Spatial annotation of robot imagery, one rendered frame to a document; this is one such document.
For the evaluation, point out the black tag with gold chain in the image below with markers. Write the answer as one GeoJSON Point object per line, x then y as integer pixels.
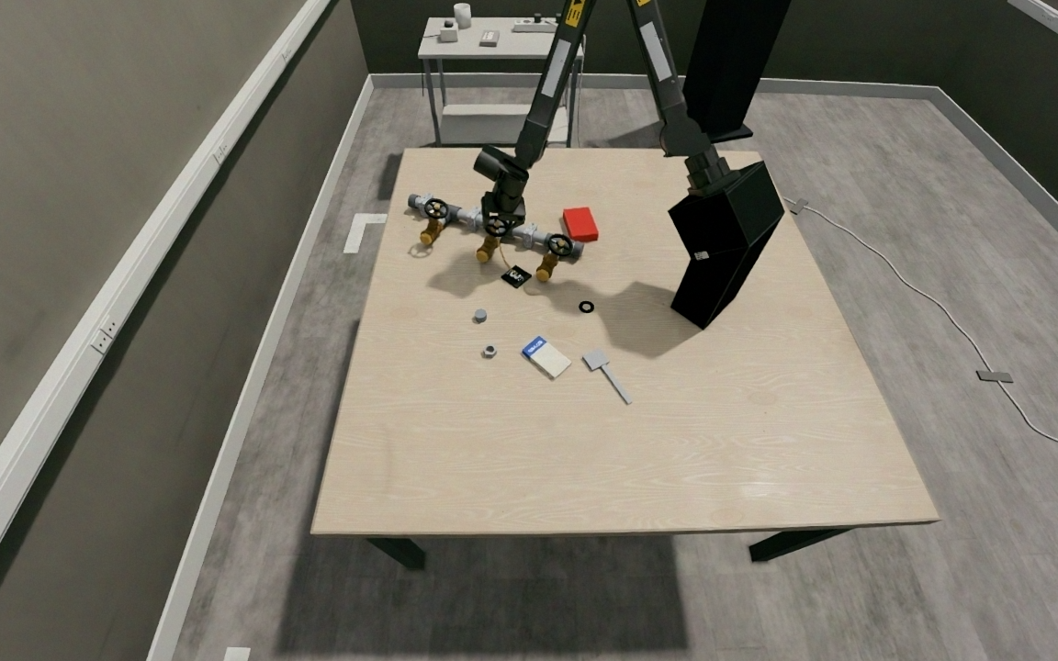
{"type": "Point", "coordinates": [515, 275]}

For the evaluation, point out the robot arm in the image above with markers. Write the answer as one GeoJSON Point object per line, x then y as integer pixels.
{"type": "Point", "coordinates": [681, 136]}

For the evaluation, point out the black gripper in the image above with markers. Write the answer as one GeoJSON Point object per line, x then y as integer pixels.
{"type": "Point", "coordinates": [505, 206]}

